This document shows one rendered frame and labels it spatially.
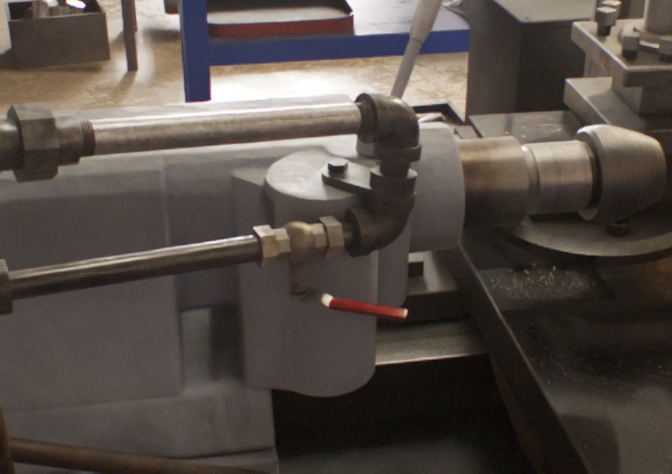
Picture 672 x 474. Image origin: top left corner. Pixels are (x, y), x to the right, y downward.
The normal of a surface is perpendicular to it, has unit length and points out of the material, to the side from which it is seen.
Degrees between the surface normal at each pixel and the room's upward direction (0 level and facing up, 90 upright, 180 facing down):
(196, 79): 90
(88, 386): 66
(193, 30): 90
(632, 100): 90
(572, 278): 0
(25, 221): 82
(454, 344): 0
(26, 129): 56
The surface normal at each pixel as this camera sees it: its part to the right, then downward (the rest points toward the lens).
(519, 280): 0.00, -0.88
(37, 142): 0.46, -0.17
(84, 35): 0.32, 0.44
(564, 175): 0.15, -0.06
